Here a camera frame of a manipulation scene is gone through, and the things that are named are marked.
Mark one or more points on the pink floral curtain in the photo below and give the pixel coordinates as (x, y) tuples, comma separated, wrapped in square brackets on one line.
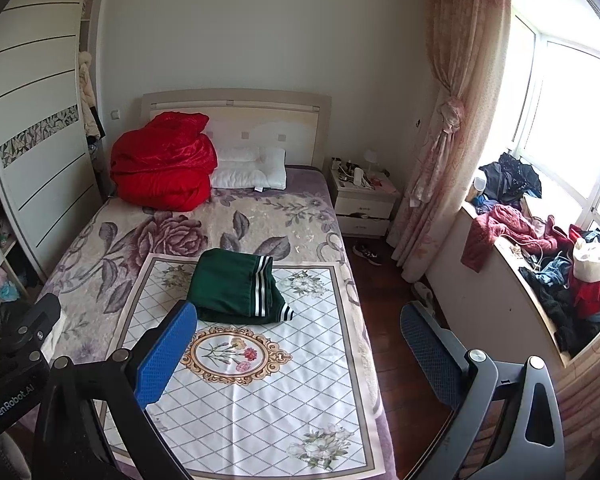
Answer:
[(460, 60)]

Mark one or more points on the white slipper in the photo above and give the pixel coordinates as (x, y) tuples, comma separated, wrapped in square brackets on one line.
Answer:
[(428, 305), (420, 292)]

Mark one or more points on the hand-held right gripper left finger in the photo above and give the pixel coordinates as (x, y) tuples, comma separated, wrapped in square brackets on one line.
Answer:
[(165, 355)]

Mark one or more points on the purple floral bed blanket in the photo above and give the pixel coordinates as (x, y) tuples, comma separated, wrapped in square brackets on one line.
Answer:
[(130, 230)]

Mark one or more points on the green and cream varsity jacket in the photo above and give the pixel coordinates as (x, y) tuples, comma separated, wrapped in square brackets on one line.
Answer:
[(225, 285)]

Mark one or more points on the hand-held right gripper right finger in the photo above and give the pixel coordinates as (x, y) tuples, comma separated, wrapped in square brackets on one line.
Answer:
[(430, 360)]

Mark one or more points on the window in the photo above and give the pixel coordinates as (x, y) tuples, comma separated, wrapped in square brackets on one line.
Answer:
[(565, 110)]

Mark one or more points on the white window bench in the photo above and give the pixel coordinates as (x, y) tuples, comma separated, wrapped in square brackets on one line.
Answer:
[(480, 280)]

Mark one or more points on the white diamond floral mat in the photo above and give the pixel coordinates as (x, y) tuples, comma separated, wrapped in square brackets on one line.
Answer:
[(260, 410)]

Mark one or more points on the white wall switch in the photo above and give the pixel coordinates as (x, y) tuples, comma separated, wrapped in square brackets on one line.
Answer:
[(114, 114)]

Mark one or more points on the white pillow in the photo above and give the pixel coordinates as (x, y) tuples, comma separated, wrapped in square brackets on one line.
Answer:
[(250, 170)]

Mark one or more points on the black sneaker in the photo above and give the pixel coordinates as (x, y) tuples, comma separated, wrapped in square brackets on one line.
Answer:
[(362, 250), (373, 259)]

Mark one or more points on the black coat with white fleece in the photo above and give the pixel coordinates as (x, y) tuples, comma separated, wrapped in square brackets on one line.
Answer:
[(55, 337)]

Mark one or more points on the beige hanging coat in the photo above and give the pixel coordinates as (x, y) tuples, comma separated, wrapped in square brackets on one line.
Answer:
[(89, 100)]

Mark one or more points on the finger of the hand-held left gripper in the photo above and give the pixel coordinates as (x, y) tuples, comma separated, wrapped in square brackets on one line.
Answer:
[(32, 322)]

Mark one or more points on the white bed headboard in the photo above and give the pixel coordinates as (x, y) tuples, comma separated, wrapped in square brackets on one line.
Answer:
[(280, 120)]

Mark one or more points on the white nightstand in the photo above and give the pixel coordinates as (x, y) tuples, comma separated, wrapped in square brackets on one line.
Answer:
[(362, 205)]

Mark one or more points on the red quilt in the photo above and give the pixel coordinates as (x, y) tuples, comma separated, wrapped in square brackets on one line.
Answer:
[(160, 170)]

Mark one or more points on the white table lamp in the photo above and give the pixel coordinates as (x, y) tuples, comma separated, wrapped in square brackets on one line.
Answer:
[(370, 157)]

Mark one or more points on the pile of mixed clothes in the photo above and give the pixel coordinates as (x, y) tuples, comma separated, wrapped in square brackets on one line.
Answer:
[(590, 285)]

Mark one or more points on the white sliding door wardrobe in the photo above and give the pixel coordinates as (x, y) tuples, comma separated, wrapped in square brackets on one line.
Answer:
[(40, 110)]

